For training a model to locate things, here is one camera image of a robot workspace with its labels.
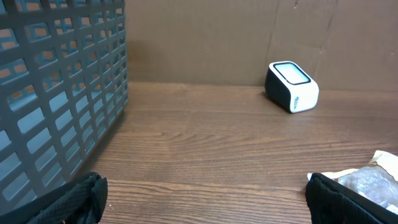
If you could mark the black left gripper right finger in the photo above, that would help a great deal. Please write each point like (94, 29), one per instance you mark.
(332, 203)

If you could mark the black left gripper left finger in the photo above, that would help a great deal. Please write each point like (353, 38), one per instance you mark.
(82, 200)

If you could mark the brown snack pouch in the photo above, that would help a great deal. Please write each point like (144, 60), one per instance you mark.
(376, 181)

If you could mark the white barcode scanner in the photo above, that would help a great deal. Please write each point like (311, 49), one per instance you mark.
(289, 86)

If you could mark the grey plastic mesh basket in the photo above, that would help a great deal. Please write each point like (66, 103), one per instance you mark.
(63, 84)

